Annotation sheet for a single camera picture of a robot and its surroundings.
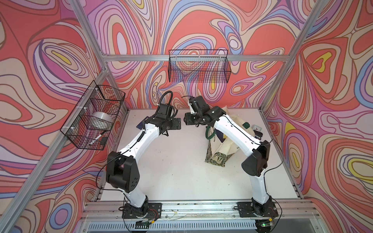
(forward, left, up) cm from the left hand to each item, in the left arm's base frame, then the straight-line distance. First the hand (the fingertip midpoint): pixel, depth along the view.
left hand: (175, 123), depth 87 cm
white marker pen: (-16, +39, +7) cm, 43 cm away
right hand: (-3, -8, +4) cm, 9 cm away
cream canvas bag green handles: (-14, -26, -11) cm, 32 cm away
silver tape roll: (-11, +35, +15) cm, 39 cm away
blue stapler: (+2, -57, -14) cm, 58 cm away
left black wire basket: (+10, +46, +11) cm, 49 cm away
